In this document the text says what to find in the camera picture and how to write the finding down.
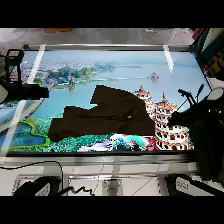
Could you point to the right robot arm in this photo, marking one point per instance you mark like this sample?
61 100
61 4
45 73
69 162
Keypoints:
181 119

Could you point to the brown pants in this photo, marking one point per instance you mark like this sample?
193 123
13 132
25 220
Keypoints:
110 116

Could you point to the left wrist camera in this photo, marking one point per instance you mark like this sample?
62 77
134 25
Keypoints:
14 55

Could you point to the silver frame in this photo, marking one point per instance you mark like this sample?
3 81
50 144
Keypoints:
100 160

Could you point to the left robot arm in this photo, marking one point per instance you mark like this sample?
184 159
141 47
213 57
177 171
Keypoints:
26 92

